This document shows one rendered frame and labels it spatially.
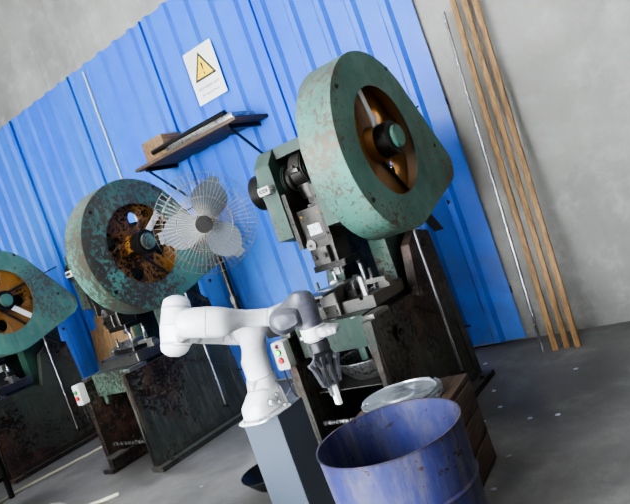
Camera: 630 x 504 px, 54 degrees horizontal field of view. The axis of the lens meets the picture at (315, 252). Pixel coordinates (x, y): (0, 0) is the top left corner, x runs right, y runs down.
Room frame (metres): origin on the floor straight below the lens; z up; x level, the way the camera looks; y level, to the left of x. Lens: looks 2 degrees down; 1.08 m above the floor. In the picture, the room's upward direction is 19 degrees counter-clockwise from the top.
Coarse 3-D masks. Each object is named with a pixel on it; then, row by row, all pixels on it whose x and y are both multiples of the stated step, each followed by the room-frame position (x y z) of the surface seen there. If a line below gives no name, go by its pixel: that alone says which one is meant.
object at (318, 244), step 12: (312, 204) 2.97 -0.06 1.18; (300, 216) 2.96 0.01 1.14; (312, 216) 2.93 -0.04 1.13; (312, 228) 2.94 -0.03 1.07; (312, 240) 2.95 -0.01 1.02; (324, 240) 2.92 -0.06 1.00; (336, 240) 2.92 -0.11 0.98; (312, 252) 2.94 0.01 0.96; (324, 252) 2.89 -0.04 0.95; (336, 252) 2.90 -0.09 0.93; (348, 252) 2.97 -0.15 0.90; (324, 264) 2.95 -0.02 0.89
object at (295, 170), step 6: (294, 156) 2.96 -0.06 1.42; (300, 156) 2.94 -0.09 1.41; (288, 162) 2.97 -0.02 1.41; (294, 162) 2.94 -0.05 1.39; (300, 162) 2.93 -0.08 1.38; (288, 168) 2.96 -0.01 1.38; (294, 168) 2.92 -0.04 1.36; (300, 168) 2.92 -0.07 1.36; (288, 174) 2.94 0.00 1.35; (294, 174) 2.94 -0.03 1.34; (300, 174) 2.93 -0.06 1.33; (306, 174) 2.94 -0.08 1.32; (294, 180) 2.96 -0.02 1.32; (300, 180) 2.95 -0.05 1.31; (306, 180) 2.94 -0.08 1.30; (300, 186) 2.97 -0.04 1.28; (306, 186) 2.95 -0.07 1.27; (300, 192) 3.00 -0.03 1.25; (306, 192) 2.96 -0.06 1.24; (306, 198) 2.99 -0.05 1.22; (312, 198) 2.98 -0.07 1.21
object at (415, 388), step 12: (396, 384) 2.40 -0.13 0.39; (408, 384) 2.35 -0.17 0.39; (420, 384) 2.30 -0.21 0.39; (432, 384) 2.25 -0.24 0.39; (372, 396) 2.36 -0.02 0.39; (384, 396) 2.31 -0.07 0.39; (396, 396) 2.24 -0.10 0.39; (408, 396) 2.20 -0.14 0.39; (420, 396) 2.16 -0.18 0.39; (372, 408) 2.22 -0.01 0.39
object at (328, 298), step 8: (328, 288) 2.86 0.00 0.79; (336, 288) 2.82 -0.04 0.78; (320, 296) 2.73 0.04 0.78; (328, 296) 2.85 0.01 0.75; (336, 296) 2.84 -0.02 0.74; (344, 296) 2.89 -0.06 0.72; (328, 304) 2.86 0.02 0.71; (336, 304) 2.84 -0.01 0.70; (328, 312) 2.87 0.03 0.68; (336, 312) 2.84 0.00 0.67
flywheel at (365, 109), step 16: (368, 96) 2.86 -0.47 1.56; (384, 96) 2.92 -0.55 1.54; (368, 112) 2.71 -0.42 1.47; (384, 112) 2.94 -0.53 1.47; (368, 128) 2.74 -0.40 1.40; (384, 128) 2.66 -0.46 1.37; (400, 128) 2.72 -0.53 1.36; (368, 144) 2.70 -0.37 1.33; (384, 144) 2.66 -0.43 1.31; (400, 144) 2.68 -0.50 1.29; (368, 160) 2.70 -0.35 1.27; (384, 160) 2.76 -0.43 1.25; (400, 160) 2.94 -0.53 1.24; (384, 176) 2.77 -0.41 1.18; (400, 176) 2.89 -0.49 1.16; (400, 192) 2.85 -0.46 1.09
